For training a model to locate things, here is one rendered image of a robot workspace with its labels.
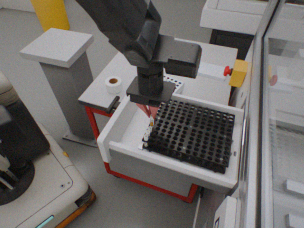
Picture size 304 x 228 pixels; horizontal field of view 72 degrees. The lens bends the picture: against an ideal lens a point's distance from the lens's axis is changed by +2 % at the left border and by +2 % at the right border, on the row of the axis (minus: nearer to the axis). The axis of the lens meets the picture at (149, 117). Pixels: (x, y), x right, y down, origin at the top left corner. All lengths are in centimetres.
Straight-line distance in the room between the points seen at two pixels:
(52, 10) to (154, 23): 274
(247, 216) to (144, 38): 33
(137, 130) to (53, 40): 85
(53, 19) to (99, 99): 231
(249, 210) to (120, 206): 110
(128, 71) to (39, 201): 79
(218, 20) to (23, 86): 188
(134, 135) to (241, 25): 88
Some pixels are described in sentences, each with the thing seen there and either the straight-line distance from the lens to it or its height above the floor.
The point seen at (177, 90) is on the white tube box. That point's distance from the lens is 85.
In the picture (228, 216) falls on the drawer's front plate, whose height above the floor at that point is 93.
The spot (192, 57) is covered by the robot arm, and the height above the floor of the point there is 115.
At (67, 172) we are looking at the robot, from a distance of 128.
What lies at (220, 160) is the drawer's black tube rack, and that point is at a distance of 55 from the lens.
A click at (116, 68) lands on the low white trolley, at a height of 76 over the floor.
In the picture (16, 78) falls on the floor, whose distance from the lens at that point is 258.
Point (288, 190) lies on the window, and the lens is 33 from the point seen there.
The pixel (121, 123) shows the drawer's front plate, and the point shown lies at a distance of 61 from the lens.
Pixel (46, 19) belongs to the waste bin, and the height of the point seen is 20.
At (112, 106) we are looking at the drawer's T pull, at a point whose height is 91.
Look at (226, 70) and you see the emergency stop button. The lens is 83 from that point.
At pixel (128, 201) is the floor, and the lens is 144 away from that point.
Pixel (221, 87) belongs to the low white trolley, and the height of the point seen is 76.
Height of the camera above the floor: 135
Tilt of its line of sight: 49 degrees down
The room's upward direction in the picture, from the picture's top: straight up
